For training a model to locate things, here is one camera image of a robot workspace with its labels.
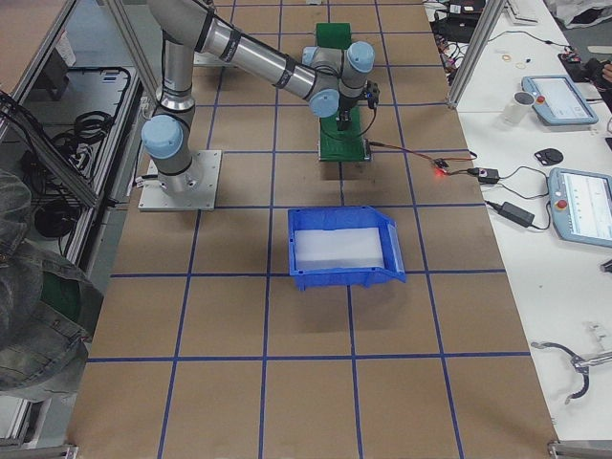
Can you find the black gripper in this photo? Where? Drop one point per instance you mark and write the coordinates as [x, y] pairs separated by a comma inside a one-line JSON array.
[[343, 117]]

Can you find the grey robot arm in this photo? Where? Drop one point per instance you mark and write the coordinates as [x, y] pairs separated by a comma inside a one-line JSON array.
[[332, 81]]

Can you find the green conveyor belt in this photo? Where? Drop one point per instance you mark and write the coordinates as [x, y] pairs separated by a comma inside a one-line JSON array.
[[340, 145]]

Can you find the small sensor board red LED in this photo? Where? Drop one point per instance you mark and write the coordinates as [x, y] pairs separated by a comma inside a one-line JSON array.
[[440, 166]]

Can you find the blue plastic bin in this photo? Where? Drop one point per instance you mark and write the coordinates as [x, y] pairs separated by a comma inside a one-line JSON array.
[[358, 217]]

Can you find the white foam bin liner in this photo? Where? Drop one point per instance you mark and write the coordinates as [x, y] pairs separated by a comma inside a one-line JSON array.
[[317, 249]]

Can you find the small black inline box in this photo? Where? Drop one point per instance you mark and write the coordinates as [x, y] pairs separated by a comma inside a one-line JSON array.
[[488, 176]]

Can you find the white plastic cup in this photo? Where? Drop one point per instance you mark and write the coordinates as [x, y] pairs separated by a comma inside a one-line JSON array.
[[519, 106]]

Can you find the black power adapter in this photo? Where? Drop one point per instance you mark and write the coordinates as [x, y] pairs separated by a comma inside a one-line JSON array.
[[516, 214]]

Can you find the black round puck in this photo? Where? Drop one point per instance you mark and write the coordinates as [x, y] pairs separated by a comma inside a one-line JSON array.
[[549, 156]]

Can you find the upper teach pendant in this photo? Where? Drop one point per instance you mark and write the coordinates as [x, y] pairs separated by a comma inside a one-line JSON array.
[[563, 103]]

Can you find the teach pendant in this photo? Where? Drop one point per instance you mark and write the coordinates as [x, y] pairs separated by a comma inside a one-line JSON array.
[[581, 206], [563, 103]]

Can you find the lower teach pendant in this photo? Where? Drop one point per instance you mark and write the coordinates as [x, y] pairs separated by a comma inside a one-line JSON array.
[[581, 206]]

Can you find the person in denim jacket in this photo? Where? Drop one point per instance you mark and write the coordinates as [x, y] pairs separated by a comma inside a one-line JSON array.
[[49, 308]]

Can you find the metal claw tool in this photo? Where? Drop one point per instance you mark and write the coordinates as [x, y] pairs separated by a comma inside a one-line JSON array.
[[580, 364]]

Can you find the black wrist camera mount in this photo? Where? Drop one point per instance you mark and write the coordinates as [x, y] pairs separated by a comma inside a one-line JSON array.
[[372, 94]]

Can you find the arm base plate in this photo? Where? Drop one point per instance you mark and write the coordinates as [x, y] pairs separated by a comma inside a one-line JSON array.
[[194, 189]]

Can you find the aluminium frame post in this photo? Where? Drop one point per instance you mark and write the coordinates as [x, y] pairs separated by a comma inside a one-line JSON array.
[[478, 43]]

